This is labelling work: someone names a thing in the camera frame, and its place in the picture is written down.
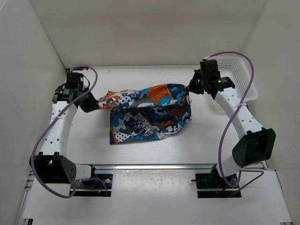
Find colourful patterned shorts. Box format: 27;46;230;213
98;83;192;145

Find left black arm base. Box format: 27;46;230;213
69;165;113;197

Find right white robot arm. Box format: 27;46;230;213
188;59;276;188

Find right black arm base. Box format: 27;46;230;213
191;170;242;199

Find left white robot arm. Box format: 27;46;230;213
34;72;99;184

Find white perforated plastic basket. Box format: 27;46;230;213
211;55;251;103

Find black corner bracket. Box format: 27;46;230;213
72;66;89;71

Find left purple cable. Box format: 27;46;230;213
30;66;111;199

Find purple cable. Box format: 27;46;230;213
206;51;265;196
30;66;111;199

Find aluminium front rail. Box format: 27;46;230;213
94;164;213;170

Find aluminium rail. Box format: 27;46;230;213
94;164;213;170
261;161;269;170
24;171;35;192

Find aluminium left rail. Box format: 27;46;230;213
24;171;35;192

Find aluminium right rail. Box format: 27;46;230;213
261;161;269;170

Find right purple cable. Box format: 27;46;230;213
206;51;265;196

